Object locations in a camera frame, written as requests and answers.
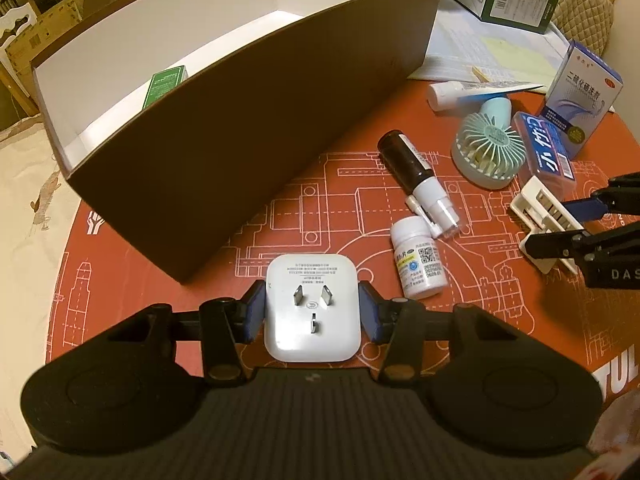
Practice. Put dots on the white pill bottle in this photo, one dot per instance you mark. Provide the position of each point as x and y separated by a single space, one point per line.
417 270

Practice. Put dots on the white tube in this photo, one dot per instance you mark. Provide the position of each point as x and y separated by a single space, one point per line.
450 94

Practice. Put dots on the small wooden stick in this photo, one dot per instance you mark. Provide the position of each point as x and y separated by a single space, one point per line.
479 74

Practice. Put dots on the mint handheld fan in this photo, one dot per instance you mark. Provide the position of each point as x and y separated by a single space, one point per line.
487 152

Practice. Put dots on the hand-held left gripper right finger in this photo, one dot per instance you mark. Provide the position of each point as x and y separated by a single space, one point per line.
367 310

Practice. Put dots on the red printed mat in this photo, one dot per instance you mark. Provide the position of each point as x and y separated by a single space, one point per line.
350 200

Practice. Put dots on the cream embroidered blanket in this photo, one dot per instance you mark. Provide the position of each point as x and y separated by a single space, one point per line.
30 260

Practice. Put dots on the blue plastic floss case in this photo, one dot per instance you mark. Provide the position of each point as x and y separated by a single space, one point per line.
542 147

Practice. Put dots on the white wooden chair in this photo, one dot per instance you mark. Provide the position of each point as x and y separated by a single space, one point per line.
15 25

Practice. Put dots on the white printed paper sheets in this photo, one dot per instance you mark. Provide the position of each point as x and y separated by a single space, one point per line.
450 40

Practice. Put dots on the brown spray bottle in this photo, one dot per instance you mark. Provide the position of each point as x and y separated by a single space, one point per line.
405 160

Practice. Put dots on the white plug adapter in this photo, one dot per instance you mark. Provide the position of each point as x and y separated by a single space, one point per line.
310 280

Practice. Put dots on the yellow paper sheet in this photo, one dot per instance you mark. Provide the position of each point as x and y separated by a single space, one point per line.
515 57

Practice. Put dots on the brown cardboard shipping box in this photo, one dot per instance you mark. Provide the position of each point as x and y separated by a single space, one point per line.
60 15

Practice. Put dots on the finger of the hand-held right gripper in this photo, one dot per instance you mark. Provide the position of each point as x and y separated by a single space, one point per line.
555 244
582 207

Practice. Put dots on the blue and white medicine box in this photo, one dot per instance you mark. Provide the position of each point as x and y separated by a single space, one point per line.
580 95

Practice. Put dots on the green slim box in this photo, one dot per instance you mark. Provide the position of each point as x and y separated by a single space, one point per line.
162 85

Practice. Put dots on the beige quilted chair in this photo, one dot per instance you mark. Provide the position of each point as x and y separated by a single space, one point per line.
585 10

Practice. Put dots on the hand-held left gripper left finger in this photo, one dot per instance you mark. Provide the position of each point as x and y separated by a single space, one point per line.
252 310

